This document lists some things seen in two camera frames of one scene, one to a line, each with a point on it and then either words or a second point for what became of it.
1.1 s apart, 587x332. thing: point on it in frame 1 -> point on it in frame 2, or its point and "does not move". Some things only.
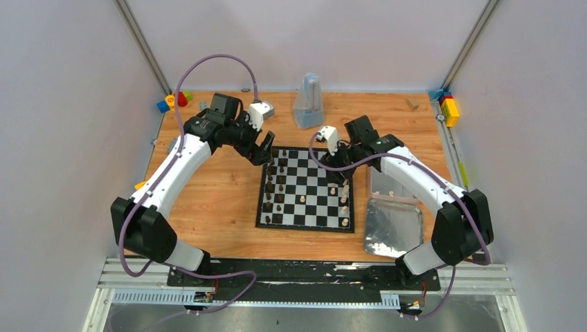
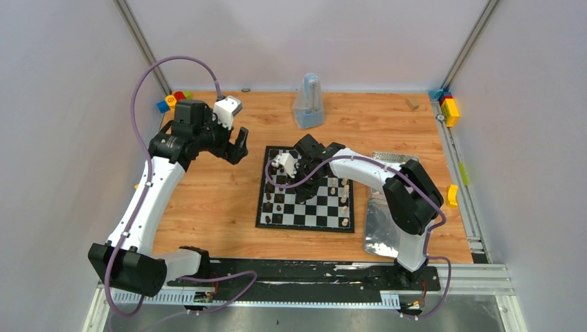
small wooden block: [412, 103] does not move
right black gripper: [341, 175] -> [305, 193]
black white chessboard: [296, 193] does not move
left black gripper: [253, 149] -> [230, 149]
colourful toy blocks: [169, 102] does not move
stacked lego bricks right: [449, 108] does not move
